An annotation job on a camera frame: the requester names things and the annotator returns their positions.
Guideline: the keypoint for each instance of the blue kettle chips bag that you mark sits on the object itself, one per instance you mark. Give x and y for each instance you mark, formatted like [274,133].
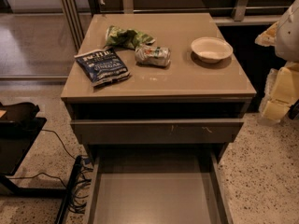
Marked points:
[103,66]

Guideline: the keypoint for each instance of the white bowl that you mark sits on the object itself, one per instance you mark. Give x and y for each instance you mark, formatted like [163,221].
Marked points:
[211,49]

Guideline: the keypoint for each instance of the tan drawer cabinet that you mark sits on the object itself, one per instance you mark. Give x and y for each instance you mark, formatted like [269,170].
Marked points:
[186,89]

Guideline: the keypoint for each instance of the open middle drawer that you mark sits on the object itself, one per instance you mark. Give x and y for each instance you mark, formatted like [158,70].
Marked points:
[156,187]

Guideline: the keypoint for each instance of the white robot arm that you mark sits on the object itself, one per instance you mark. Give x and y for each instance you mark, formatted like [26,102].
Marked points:
[286,48]

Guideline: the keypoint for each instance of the metal railing frame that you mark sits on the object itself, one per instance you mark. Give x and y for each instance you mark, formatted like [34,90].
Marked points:
[239,3]

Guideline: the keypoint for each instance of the black side table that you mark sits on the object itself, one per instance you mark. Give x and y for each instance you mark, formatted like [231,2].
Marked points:
[19,128]

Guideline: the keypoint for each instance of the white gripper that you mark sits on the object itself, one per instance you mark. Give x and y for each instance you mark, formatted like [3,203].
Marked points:
[288,36]

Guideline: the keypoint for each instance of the black power strip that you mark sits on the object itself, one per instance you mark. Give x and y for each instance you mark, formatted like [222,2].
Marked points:
[68,191]

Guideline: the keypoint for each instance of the closed top drawer front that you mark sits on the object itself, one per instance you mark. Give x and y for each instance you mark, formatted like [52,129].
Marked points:
[156,131]

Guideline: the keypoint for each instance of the green crumpled chip bag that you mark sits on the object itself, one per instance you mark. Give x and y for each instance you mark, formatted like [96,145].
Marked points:
[126,38]

